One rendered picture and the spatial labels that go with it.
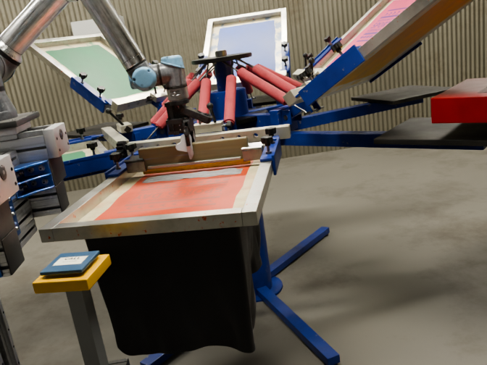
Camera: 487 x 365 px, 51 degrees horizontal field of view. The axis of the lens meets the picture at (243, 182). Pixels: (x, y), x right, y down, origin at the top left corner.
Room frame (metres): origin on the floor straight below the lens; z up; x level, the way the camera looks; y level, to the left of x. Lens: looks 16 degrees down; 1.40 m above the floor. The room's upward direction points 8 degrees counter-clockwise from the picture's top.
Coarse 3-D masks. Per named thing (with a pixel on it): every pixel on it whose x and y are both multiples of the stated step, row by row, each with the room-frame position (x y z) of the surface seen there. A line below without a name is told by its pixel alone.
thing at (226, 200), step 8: (208, 168) 1.81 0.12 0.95; (216, 168) 1.80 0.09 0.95; (224, 168) 1.78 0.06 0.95; (240, 168) 1.75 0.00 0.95; (248, 168) 1.73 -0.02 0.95; (216, 176) 1.68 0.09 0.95; (224, 176) 1.67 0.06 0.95; (232, 176) 1.65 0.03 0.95; (240, 176) 1.64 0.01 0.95; (232, 184) 1.56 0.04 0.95; (240, 184) 1.54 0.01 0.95; (224, 192) 1.48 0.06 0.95; (232, 192) 1.47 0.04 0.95; (224, 200) 1.40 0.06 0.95; (232, 200) 1.39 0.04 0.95; (184, 208) 1.38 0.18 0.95; (192, 208) 1.37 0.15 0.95; (200, 208) 1.36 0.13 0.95; (208, 208) 1.35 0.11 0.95; (216, 208) 1.34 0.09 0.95; (224, 208) 1.33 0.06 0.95; (232, 208) 1.32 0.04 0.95
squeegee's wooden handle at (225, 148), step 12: (192, 144) 1.79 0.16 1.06; (204, 144) 1.78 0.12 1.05; (216, 144) 1.78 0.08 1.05; (228, 144) 1.77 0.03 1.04; (240, 144) 1.76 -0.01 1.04; (144, 156) 1.82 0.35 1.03; (156, 156) 1.82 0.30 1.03; (168, 156) 1.81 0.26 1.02; (180, 156) 1.80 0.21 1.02; (204, 156) 1.79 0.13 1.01; (216, 156) 1.78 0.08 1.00; (228, 156) 1.77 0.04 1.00
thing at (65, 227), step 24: (264, 144) 1.93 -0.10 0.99; (264, 168) 1.57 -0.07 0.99; (96, 192) 1.57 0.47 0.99; (264, 192) 1.36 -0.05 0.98; (72, 216) 1.38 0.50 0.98; (144, 216) 1.25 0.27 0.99; (168, 216) 1.23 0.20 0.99; (192, 216) 1.20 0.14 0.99; (216, 216) 1.19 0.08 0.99; (240, 216) 1.18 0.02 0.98; (48, 240) 1.27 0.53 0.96
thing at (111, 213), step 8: (144, 176) 1.83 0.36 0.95; (152, 176) 1.82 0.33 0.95; (136, 184) 1.73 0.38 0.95; (144, 184) 1.72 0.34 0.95; (128, 192) 1.64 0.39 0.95; (136, 192) 1.63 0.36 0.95; (120, 200) 1.56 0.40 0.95; (128, 200) 1.55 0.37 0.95; (112, 208) 1.48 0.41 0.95; (120, 208) 1.47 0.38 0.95; (104, 216) 1.42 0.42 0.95; (112, 216) 1.40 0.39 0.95; (120, 216) 1.39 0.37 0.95; (128, 216) 1.38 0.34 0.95; (136, 216) 1.37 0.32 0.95
